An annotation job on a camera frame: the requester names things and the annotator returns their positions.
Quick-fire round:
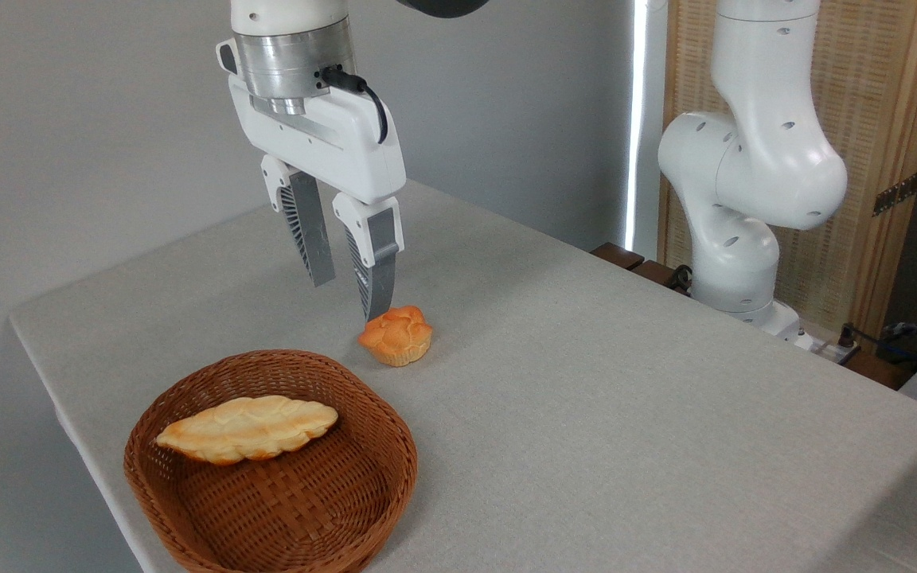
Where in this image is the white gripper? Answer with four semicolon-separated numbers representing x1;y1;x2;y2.
227;76;408;322

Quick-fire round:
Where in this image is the black power cable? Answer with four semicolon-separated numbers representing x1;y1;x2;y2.
837;322;917;375

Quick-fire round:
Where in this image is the round orange bread bun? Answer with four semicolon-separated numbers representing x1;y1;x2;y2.
358;306;433;367

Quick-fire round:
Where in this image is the dark metal screen hinge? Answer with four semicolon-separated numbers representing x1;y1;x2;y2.
872;171;917;217

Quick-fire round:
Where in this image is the dark brown wooden block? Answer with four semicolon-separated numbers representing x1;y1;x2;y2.
845;350;915;391
631;259;690;292
591;243;645;271

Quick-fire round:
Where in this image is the brown wicker basket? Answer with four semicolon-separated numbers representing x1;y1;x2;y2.
123;349;418;573

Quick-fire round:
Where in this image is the long braided bread loaf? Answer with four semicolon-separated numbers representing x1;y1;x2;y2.
155;396;339;466

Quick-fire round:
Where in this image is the wooden rattan folding screen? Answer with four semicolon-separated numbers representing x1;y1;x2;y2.
658;0;917;343

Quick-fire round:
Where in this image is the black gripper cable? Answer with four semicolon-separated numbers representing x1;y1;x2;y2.
322;66;389;145

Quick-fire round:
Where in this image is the grey tablecloth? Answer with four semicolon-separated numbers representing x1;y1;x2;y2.
9;179;917;573

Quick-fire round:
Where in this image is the white power strip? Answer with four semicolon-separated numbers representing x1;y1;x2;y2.
793;330;862;367

